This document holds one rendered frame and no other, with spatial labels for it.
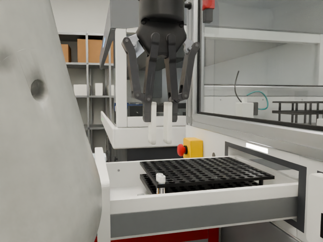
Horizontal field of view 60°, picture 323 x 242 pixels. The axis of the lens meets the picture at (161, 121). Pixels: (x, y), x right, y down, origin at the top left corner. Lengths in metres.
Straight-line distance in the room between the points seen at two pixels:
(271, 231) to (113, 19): 1.09
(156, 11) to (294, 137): 0.31
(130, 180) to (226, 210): 0.27
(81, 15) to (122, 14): 3.56
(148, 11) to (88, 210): 0.35
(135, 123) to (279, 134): 0.89
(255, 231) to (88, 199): 0.56
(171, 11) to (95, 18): 4.46
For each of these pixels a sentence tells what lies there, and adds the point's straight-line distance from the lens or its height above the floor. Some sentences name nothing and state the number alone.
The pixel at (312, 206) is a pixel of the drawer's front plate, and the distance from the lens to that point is 0.50.
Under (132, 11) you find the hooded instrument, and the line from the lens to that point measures 1.40.
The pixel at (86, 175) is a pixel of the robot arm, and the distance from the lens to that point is 0.16.
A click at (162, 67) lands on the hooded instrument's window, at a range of 1.40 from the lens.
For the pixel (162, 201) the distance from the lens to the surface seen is 0.44.
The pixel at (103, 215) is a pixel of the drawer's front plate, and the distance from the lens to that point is 0.42.
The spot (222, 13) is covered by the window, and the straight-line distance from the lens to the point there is 0.86.
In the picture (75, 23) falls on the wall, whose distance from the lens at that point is 4.91.
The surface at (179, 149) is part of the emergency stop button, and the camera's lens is 0.90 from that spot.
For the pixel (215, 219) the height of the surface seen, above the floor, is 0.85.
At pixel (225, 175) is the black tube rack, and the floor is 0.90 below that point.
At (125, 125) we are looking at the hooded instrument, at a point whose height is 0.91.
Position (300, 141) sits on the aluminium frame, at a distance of 0.54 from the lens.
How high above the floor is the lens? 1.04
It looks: 5 degrees down
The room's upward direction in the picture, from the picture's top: straight up
